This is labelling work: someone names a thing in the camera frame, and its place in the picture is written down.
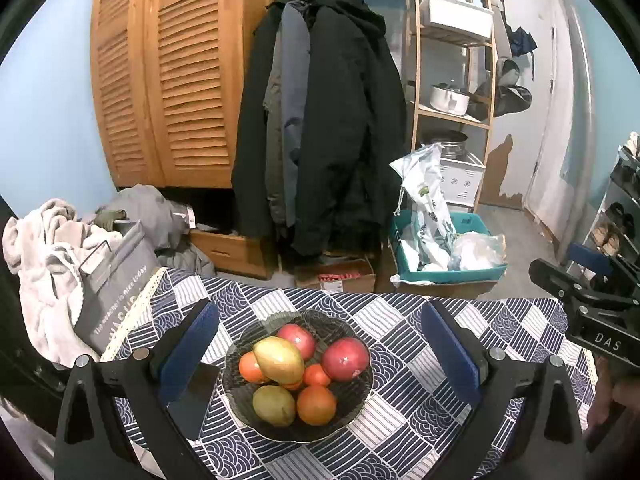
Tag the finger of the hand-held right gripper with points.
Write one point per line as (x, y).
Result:
(555, 275)
(592, 260)

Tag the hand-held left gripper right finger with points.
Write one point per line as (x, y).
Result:
(452, 355)

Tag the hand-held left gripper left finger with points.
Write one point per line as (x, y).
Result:
(187, 355)

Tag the yellow mango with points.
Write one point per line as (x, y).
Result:
(278, 360)

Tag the green-yellow pear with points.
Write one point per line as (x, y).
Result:
(273, 405)

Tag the red apple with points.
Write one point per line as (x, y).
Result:
(346, 358)
(297, 340)

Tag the dark glass plate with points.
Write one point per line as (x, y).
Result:
(345, 412)

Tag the large orange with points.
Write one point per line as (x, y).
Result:
(316, 405)

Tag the person's right hand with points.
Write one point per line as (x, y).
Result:
(615, 395)

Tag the metal shoe rack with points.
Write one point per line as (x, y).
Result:
(617, 195)

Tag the teal plastic crate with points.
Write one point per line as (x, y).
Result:
(450, 276)

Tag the clear plastic bag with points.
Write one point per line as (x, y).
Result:
(475, 252)

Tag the navy patterned tablecloth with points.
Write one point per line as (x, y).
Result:
(425, 435)

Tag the grey tote bag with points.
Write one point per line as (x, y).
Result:
(117, 285)

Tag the wooden drawer box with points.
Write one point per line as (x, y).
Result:
(230, 252)

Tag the cardboard box with red label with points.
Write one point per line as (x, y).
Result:
(345, 280)

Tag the white patterned box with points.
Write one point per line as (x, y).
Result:
(462, 180)

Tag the white printed bag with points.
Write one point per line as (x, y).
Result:
(425, 200)

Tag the white fleece blanket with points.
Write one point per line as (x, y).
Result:
(45, 270)

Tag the steel pot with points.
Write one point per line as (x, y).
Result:
(450, 145)

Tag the black hanging bag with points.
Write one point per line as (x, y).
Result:
(507, 100)

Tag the white door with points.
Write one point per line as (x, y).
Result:
(530, 85)

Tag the white pot with lid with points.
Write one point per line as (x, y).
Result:
(450, 100)

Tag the black jacket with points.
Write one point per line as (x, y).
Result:
(250, 160)

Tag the grey hanging bag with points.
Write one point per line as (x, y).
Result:
(507, 72)

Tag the dark folded umbrella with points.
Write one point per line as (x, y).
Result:
(520, 40)

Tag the black hooded coat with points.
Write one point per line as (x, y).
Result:
(350, 135)

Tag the wooden shelf rack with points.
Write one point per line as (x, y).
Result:
(417, 60)

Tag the grey coat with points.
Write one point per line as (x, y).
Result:
(292, 110)

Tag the wooden louvered wardrobe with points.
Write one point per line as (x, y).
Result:
(175, 85)

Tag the white storage box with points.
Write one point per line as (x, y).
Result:
(457, 17)

